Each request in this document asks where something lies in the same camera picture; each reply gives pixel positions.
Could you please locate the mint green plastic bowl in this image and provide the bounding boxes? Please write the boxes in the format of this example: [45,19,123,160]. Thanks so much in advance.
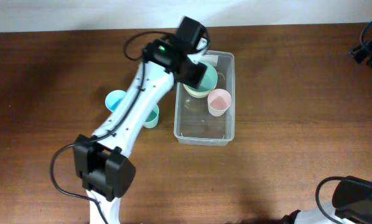
[200,62,218,87]

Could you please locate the white plastic bowl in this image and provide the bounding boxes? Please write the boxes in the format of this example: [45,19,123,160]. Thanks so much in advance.
[187,91,210,98]

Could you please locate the pink plastic cup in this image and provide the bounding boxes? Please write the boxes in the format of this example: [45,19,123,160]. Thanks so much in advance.
[207,89,232,116]

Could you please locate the green plastic cup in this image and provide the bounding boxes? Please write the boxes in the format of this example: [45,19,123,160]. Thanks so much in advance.
[143,105,159,129]

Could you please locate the blue plastic cup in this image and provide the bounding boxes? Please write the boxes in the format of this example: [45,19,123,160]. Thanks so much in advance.
[105,90,126,112]

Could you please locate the yellow plastic bowl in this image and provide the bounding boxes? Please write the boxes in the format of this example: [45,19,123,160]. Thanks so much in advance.
[183,84,215,92]

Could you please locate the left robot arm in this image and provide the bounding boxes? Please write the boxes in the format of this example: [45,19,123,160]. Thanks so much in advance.
[73,17,210,223]

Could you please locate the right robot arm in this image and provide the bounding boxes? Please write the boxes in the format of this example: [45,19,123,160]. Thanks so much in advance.
[279,34,372,224]

